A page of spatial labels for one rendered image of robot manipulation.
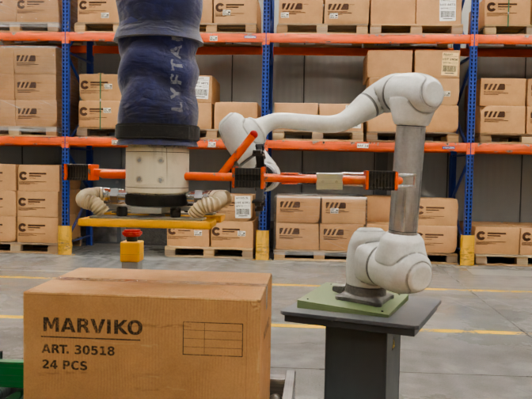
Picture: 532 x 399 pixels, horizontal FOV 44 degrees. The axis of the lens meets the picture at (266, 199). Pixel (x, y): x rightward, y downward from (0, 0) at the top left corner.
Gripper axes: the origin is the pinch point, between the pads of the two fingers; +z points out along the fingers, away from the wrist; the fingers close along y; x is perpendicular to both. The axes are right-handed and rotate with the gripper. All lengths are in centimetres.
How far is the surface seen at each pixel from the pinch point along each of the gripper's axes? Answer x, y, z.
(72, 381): 44, 51, 32
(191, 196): 16.5, 4.7, 15.9
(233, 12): 92, -203, -699
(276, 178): -6.5, -0.4, 17.1
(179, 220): 17.4, 10.2, 27.2
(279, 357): 5, 125, -242
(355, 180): -27.3, -0.2, 17.0
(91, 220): 39, 10, 29
